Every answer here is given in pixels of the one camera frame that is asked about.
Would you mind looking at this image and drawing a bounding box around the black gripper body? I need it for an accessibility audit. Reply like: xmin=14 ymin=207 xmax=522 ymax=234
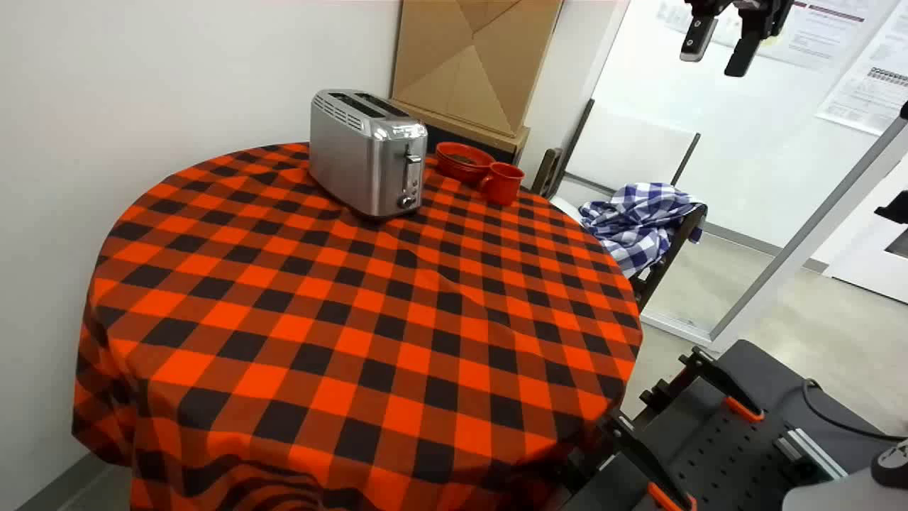
xmin=685 ymin=0 xmax=796 ymax=37

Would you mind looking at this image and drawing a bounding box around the silver two-slot toaster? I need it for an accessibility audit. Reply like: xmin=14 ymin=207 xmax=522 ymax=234
xmin=309 ymin=91 xmax=428 ymax=220

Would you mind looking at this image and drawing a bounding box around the blue white checkered cloth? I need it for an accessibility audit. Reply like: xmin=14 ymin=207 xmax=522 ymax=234
xmin=580 ymin=183 xmax=698 ymax=275

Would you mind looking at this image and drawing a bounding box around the black folding chair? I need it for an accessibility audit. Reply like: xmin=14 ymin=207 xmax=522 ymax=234
xmin=532 ymin=102 xmax=706 ymax=307

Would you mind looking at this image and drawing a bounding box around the brown cardboard box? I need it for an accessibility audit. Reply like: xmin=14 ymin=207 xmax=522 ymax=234
xmin=391 ymin=0 xmax=566 ymax=150

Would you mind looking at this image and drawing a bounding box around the red cup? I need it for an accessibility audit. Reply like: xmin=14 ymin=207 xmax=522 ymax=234
xmin=479 ymin=163 xmax=522 ymax=207

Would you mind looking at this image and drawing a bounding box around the red bowl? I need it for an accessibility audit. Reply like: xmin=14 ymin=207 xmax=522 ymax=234
xmin=434 ymin=143 xmax=493 ymax=185

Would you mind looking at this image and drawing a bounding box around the orange black checkered tablecloth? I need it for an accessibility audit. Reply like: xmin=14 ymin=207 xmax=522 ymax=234
xmin=71 ymin=143 xmax=642 ymax=511

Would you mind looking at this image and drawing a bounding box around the white wall poster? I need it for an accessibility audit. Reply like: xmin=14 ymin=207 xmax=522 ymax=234
xmin=651 ymin=0 xmax=908 ymax=136

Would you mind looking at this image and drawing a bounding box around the white aluminium frame post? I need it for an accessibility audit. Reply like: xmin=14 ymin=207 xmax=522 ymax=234
xmin=710 ymin=102 xmax=908 ymax=352

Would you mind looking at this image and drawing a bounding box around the black cable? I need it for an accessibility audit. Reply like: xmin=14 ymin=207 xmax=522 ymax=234
xmin=797 ymin=379 xmax=903 ymax=444

